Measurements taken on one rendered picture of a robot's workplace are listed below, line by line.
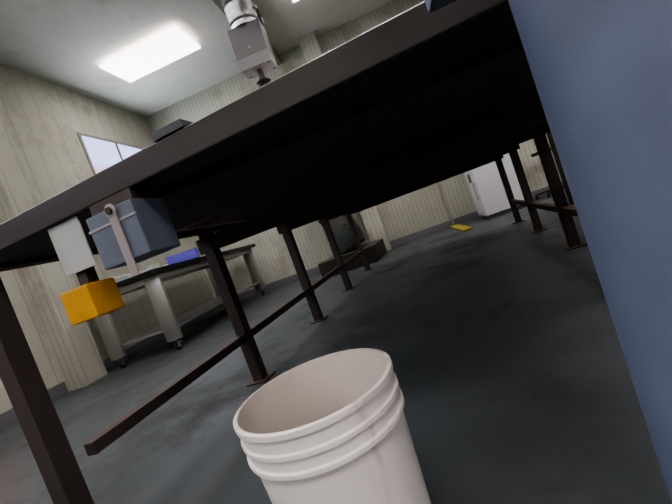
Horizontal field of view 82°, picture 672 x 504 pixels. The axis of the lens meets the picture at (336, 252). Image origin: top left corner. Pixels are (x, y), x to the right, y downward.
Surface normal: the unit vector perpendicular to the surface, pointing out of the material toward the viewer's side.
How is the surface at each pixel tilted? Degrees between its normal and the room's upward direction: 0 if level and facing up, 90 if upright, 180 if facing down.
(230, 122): 90
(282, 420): 87
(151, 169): 90
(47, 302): 90
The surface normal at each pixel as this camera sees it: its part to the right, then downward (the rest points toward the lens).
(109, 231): -0.27, 0.15
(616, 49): -0.72, 0.29
